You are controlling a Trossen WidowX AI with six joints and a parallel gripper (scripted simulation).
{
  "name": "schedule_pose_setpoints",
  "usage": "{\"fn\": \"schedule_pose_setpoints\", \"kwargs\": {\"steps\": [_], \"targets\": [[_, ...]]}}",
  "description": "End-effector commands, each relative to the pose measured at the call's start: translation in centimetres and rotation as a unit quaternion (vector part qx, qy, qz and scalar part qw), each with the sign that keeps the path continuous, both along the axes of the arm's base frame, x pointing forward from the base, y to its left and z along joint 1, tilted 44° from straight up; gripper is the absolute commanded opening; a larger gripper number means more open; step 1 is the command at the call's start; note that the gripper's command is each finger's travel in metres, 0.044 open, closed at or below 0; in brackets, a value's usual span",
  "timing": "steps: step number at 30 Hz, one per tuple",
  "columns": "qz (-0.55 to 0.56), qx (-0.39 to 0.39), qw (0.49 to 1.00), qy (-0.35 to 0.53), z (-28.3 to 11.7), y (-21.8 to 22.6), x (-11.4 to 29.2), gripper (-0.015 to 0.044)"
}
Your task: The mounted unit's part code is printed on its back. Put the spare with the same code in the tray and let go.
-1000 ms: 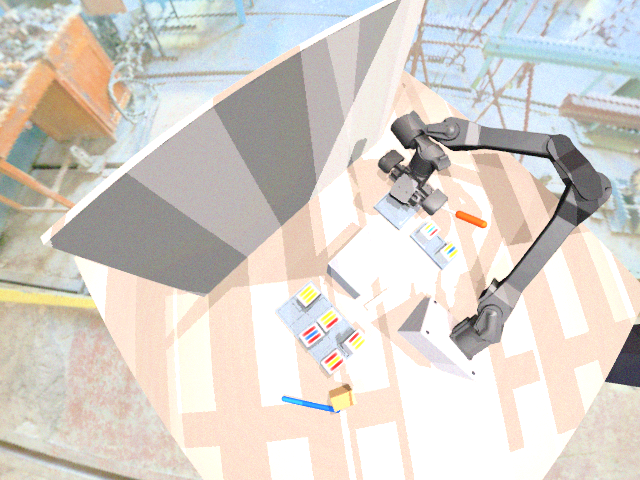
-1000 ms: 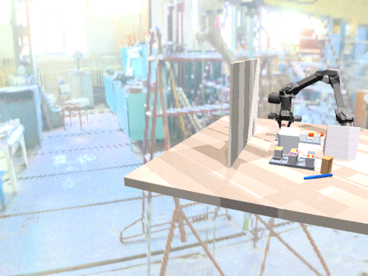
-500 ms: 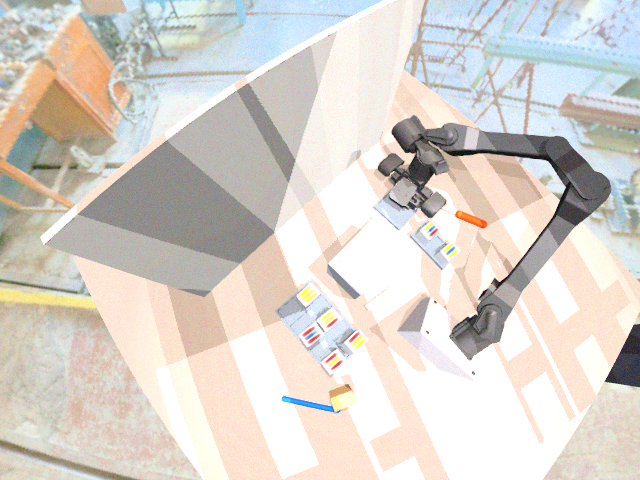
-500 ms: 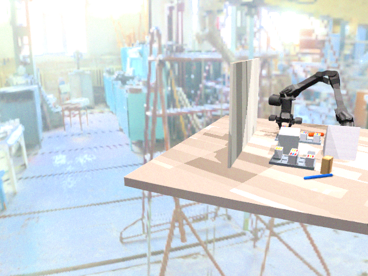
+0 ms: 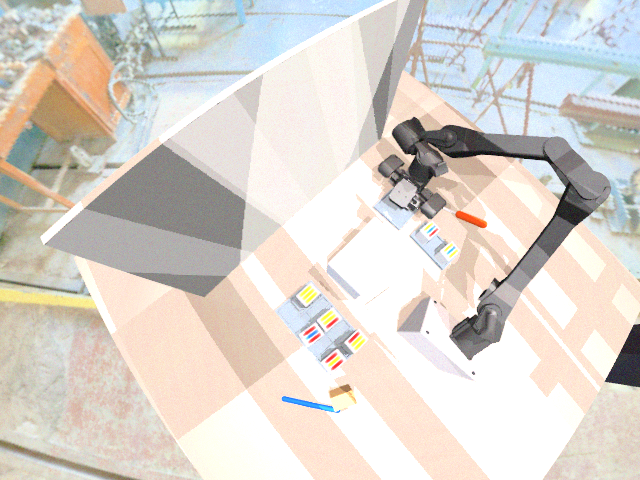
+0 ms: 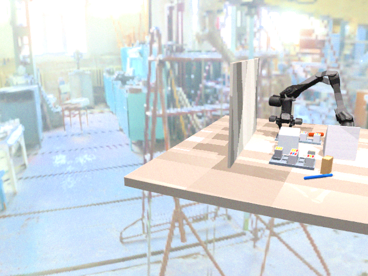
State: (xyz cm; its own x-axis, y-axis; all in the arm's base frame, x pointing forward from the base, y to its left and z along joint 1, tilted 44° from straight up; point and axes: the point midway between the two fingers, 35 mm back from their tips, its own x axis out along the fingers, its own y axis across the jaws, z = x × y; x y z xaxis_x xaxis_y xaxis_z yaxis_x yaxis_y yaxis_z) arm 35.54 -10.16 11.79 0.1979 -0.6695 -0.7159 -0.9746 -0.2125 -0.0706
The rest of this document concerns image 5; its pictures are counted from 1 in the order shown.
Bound tan rectangular block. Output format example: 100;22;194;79
328;384;357;412

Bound blue flat bar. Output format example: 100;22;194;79
282;396;335;412

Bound orange-handled screwdriver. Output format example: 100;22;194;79
443;208;487;228

